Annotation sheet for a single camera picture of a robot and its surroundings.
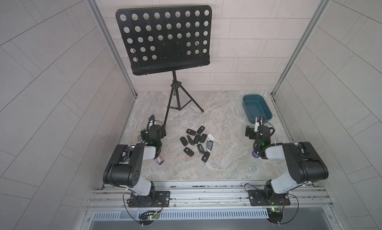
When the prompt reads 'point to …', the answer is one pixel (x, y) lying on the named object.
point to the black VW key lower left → (188, 151)
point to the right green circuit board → (275, 214)
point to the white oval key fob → (211, 137)
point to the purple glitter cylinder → (159, 160)
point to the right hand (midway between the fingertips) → (254, 124)
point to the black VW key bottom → (205, 156)
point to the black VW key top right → (201, 129)
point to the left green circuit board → (146, 218)
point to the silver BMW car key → (209, 144)
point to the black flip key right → (203, 138)
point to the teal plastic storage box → (255, 105)
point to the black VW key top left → (191, 132)
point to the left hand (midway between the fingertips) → (155, 125)
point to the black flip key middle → (197, 138)
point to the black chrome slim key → (191, 141)
